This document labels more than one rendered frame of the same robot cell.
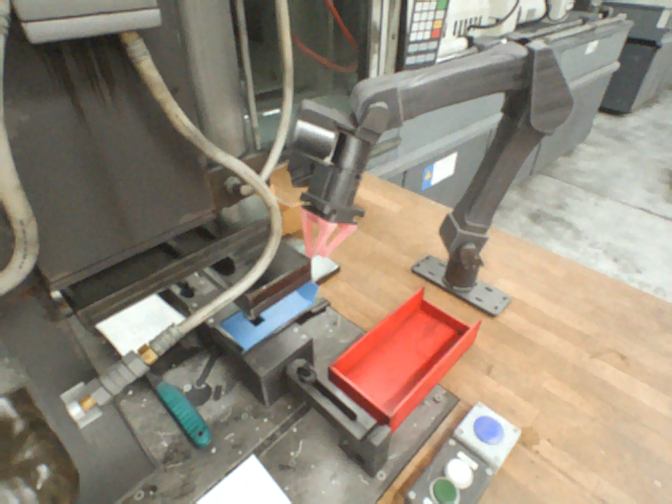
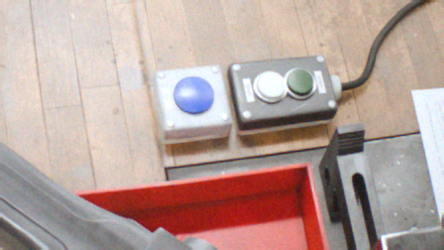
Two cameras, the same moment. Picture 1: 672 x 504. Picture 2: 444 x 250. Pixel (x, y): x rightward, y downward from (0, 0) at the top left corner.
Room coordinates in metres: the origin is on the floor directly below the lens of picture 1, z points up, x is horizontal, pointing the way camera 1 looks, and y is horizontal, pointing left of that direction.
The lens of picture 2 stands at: (0.82, 0.03, 1.95)
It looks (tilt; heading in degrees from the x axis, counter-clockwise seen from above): 60 degrees down; 208
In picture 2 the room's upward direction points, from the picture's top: 9 degrees clockwise
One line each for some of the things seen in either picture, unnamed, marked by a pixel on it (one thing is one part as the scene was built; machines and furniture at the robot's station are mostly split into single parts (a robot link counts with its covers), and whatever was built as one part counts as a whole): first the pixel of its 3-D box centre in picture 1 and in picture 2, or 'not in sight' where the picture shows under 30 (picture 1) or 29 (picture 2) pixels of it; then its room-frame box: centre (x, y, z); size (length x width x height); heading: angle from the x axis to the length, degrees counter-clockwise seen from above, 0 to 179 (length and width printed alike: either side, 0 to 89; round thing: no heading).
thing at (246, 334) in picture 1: (270, 306); not in sight; (0.46, 0.11, 1.00); 0.15 x 0.07 x 0.03; 136
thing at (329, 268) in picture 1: (286, 267); not in sight; (0.66, 0.11, 0.91); 0.17 x 0.16 x 0.02; 46
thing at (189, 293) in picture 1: (179, 291); not in sight; (0.55, 0.29, 0.95); 0.15 x 0.03 x 0.10; 46
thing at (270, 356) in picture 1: (248, 322); not in sight; (0.45, 0.14, 0.98); 0.20 x 0.10 x 0.01; 46
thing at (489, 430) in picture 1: (487, 431); (193, 97); (0.29, -0.21, 0.93); 0.04 x 0.04 x 0.02
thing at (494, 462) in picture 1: (483, 441); (190, 110); (0.29, -0.21, 0.90); 0.07 x 0.07 x 0.06; 46
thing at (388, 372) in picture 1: (407, 352); (191, 247); (0.42, -0.12, 0.93); 0.25 x 0.12 x 0.06; 136
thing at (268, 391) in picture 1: (251, 339); not in sight; (0.45, 0.14, 0.94); 0.20 x 0.10 x 0.07; 46
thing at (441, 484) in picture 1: (444, 493); (298, 85); (0.21, -0.13, 0.93); 0.03 x 0.03 x 0.02
